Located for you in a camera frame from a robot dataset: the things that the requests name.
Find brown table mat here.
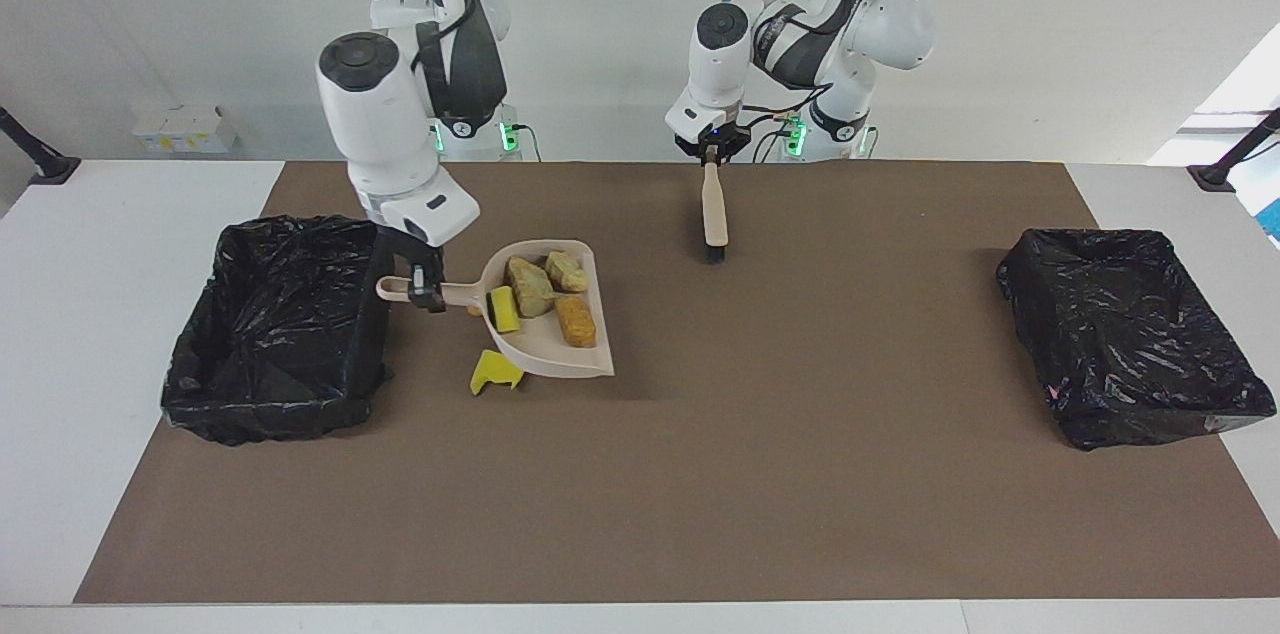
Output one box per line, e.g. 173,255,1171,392
73,161,1280,605

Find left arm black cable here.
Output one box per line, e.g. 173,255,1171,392
738,0,898,117

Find white cardboard box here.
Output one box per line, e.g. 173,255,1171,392
130,104,240,156

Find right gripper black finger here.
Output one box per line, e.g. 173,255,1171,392
407,265,449,315

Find yellow notched sponge piece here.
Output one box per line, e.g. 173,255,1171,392
469,348,525,397

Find beige hand brush black bristles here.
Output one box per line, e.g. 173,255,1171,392
699,160,732,266

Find black camera stand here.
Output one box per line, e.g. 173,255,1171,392
1187,108,1280,194
0,106,82,186

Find brown potato shaped foam lump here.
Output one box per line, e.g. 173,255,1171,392
554,293,599,349

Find black bag bin pink mark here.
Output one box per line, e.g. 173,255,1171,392
996,227,1279,453

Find black bag lined bin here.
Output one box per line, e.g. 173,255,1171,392
159,213,397,448

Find pale cream foam lump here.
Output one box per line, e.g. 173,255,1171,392
504,256,557,319

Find small olive bread piece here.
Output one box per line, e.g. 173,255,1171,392
544,250,592,294

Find yellow wedge sponge piece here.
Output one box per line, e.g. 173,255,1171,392
486,285,523,334

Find beige plastic dustpan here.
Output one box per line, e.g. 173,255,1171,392
375,238,617,381

